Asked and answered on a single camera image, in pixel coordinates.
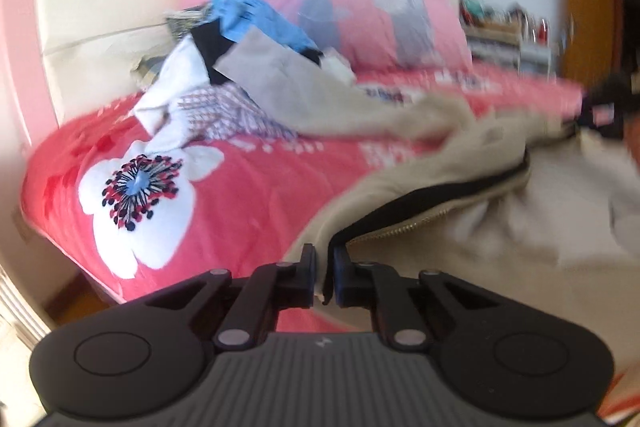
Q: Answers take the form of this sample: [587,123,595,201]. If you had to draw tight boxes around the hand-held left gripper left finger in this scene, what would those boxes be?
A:
[145,243,317,353]

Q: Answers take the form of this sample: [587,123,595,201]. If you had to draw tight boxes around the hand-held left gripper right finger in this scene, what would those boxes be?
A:
[331,243,494,353]

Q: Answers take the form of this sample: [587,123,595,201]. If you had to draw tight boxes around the beige jacket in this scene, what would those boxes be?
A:
[212,29,640,388]

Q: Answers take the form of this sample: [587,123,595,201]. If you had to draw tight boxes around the white dresser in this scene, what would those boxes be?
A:
[462,0,561,78]

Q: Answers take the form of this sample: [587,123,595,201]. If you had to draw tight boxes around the pink floral bedspread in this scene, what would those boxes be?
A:
[20,67,640,427]

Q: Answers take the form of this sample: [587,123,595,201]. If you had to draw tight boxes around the pink checked garment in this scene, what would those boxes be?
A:
[177,87,298,142]

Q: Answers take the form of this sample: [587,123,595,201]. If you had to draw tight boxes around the white garment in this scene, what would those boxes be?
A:
[135,39,211,152]

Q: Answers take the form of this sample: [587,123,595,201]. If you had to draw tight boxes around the black garment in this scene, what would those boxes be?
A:
[192,22,236,85]

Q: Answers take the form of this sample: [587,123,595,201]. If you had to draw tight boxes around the dark patterned cloth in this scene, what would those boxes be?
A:
[166,7,217,36]

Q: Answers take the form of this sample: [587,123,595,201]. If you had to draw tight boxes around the pink headboard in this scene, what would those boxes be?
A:
[0,0,196,142]

